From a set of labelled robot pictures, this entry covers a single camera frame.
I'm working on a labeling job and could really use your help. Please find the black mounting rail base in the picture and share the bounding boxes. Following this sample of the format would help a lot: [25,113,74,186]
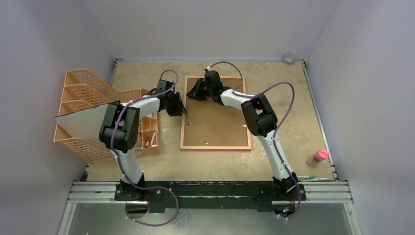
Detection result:
[114,181,306,215]

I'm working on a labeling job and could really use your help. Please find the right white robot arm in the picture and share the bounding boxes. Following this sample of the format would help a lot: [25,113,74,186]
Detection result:
[186,70,301,199]

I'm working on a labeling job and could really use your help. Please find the pink glue bottle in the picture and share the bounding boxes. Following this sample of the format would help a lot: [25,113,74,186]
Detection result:
[307,148,329,166]

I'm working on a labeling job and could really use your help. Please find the aluminium table frame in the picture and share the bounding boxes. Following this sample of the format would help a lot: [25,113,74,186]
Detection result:
[59,61,360,235]

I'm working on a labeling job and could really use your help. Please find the grey paper sheet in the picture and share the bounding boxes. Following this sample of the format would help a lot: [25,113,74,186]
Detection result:
[54,101,143,152]

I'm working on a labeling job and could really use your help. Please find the brown cardboard backing board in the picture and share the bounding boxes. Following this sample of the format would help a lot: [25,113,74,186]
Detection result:
[182,78,249,148]

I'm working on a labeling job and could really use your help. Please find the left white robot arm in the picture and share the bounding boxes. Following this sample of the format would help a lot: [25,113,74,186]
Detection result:
[99,79,187,200]

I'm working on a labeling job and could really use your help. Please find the orange plastic desk organizer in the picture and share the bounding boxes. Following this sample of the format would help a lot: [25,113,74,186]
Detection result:
[53,69,161,164]

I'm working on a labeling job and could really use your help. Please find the white marker in organizer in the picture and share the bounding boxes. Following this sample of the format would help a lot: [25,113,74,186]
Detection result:
[144,132,156,148]

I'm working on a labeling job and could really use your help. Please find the pink wooden photo frame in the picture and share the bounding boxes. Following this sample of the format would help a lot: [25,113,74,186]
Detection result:
[179,76,252,152]

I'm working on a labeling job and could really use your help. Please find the green white marker pen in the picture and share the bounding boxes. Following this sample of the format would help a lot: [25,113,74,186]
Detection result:
[298,175,316,180]

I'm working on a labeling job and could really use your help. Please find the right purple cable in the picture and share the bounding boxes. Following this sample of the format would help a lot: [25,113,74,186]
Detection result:
[207,61,302,221]

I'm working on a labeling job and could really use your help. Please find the small clear jar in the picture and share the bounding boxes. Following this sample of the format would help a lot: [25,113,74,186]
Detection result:
[284,52,297,65]

